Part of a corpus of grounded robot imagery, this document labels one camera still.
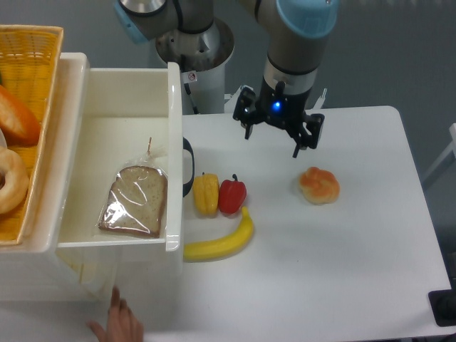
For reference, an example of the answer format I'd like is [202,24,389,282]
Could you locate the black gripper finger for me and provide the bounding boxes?
[232,87,264,140]
[287,113,325,158]

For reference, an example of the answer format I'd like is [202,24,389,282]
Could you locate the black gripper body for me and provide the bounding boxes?
[256,60,317,130]

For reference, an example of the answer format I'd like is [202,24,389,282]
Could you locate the white top drawer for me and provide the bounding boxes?
[58,63,191,259]

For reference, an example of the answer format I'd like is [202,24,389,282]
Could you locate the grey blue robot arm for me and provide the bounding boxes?
[114,1,339,151]

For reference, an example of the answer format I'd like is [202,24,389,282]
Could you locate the white drawer cabinet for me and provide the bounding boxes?
[1,53,182,301]

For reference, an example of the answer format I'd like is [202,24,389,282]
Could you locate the human hand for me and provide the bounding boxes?
[86,286,144,342]

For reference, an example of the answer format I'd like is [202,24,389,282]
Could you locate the golden knotted bread roll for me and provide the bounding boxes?
[299,167,341,205]

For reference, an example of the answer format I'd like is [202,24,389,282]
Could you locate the red bell pepper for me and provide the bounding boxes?
[219,174,247,214]

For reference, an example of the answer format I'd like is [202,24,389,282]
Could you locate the yellow bell pepper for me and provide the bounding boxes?
[192,173,219,216]

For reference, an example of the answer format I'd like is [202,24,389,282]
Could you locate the yellow banana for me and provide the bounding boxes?
[183,206,254,262]

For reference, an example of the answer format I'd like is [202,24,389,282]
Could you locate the bagged brown bread slice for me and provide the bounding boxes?
[98,138,168,239]

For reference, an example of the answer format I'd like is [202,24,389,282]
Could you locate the yellow wicker basket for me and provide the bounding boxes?
[1,25,63,247]

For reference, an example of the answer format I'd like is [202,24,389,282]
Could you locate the black device at edge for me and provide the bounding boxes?
[428,289,456,327]

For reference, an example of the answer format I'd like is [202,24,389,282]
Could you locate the orange croissant bread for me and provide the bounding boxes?
[1,86,41,146]

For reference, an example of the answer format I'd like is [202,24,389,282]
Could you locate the beige bagel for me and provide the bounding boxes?
[1,147,29,214]

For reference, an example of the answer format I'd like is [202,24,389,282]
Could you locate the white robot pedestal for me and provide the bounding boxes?
[155,18,234,115]

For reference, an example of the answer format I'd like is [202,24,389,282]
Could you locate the white frame at right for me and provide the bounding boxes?
[421,123,455,190]

